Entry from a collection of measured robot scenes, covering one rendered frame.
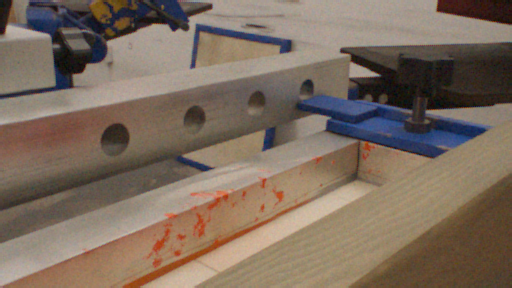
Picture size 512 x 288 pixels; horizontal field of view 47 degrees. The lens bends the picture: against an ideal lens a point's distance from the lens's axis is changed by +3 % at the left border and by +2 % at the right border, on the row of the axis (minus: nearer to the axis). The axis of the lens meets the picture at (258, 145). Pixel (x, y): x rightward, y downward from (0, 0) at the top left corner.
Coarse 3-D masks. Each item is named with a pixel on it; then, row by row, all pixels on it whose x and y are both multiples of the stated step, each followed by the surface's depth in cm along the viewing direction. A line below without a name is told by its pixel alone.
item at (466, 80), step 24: (360, 48) 118; (384, 48) 119; (408, 48) 120; (432, 48) 121; (456, 48) 122; (480, 48) 122; (504, 48) 123; (384, 72) 101; (456, 72) 98; (480, 72) 98; (504, 72) 99; (360, 96) 98; (384, 96) 99; (408, 96) 101; (456, 96) 84; (480, 96) 84; (504, 96) 85
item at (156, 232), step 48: (288, 144) 45; (336, 144) 45; (384, 144) 46; (192, 192) 36; (240, 192) 37; (288, 192) 41; (48, 240) 30; (96, 240) 30; (144, 240) 31; (192, 240) 34
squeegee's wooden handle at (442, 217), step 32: (448, 160) 22; (480, 160) 22; (384, 192) 18; (416, 192) 19; (448, 192) 19; (480, 192) 19; (320, 224) 16; (352, 224) 16; (384, 224) 16; (416, 224) 17; (448, 224) 17; (480, 224) 19; (256, 256) 14; (288, 256) 14; (320, 256) 14; (352, 256) 15; (384, 256) 15; (416, 256) 16; (448, 256) 18; (480, 256) 20
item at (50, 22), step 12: (36, 0) 84; (48, 0) 85; (36, 12) 73; (48, 12) 74; (60, 12) 80; (72, 12) 86; (12, 24) 81; (24, 24) 81; (36, 24) 73; (48, 24) 74; (60, 24) 74; (72, 24) 78; (96, 36) 79; (96, 48) 80; (96, 60) 80; (60, 84) 77; (72, 84) 78
